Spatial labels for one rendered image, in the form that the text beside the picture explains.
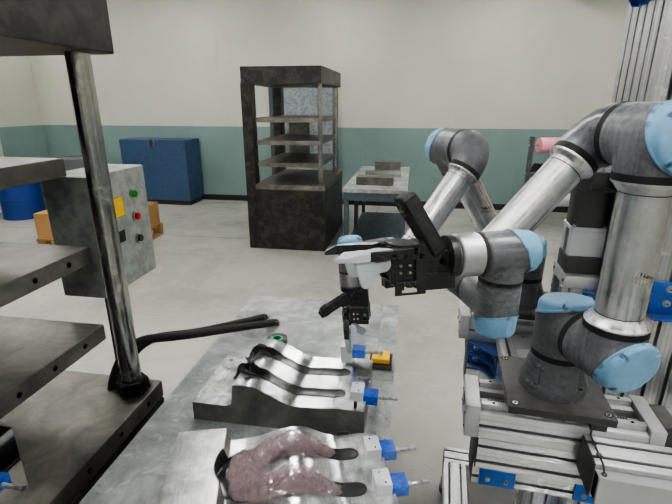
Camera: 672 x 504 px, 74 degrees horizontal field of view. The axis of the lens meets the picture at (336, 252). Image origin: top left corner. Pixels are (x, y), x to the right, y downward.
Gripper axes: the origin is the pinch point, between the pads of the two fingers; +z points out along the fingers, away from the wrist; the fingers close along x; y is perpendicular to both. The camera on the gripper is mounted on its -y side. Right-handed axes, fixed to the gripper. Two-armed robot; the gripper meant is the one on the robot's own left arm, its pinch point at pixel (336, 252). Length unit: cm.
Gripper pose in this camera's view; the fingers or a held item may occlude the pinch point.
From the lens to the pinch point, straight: 71.0
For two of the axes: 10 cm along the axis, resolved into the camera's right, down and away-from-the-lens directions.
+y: 0.3, 9.8, 1.9
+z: -9.8, 0.7, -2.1
